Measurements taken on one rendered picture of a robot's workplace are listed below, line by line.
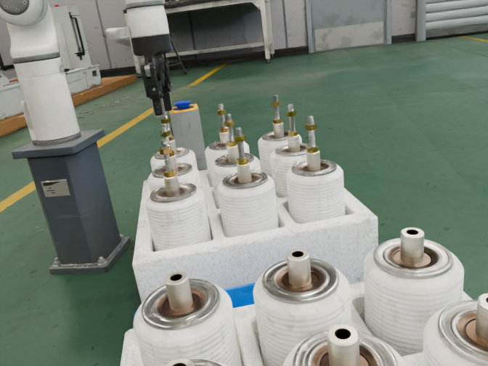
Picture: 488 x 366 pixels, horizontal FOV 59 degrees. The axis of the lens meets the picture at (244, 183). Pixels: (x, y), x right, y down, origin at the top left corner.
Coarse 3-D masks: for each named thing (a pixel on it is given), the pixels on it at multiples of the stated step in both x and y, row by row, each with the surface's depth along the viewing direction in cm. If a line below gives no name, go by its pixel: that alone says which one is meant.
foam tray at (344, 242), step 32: (288, 224) 70; (320, 224) 69; (352, 224) 69; (160, 256) 66; (192, 256) 66; (224, 256) 67; (256, 256) 68; (320, 256) 70; (352, 256) 71; (224, 288) 69
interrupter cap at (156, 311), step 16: (160, 288) 44; (192, 288) 44; (208, 288) 43; (144, 304) 42; (160, 304) 42; (192, 304) 42; (208, 304) 41; (160, 320) 39; (176, 320) 39; (192, 320) 39
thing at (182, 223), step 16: (160, 208) 66; (176, 208) 66; (192, 208) 67; (160, 224) 67; (176, 224) 67; (192, 224) 68; (208, 224) 73; (160, 240) 69; (176, 240) 68; (192, 240) 69; (208, 240) 72
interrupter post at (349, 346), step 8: (336, 328) 32; (344, 328) 32; (352, 328) 31; (328, 336) 31; (336, 336) 32; (344, 336) 32; (352, 336) 31; (328, 344) 31; (336, 344) 30; (344, 344) 30; (352, 344) 30; (328, 352) 32; (336, 352) 31; (344, 352) 30; (352, 352) 30; (336, 360) 31; (344, 360) 31; (352, 360) 31
